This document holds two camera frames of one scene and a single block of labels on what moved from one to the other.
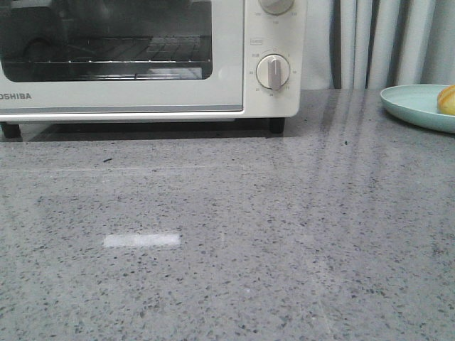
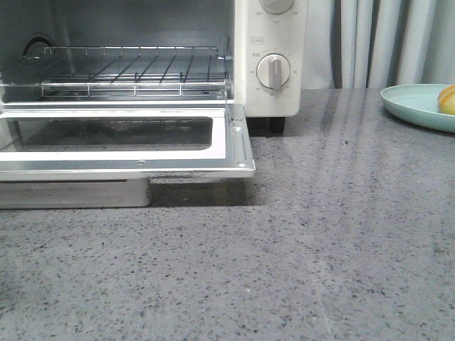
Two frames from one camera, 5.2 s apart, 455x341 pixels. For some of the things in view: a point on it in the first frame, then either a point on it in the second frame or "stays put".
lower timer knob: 273,71 stays put
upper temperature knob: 276,7 stays put
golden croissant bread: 446,101 stays put
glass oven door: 121,56 → 123,141
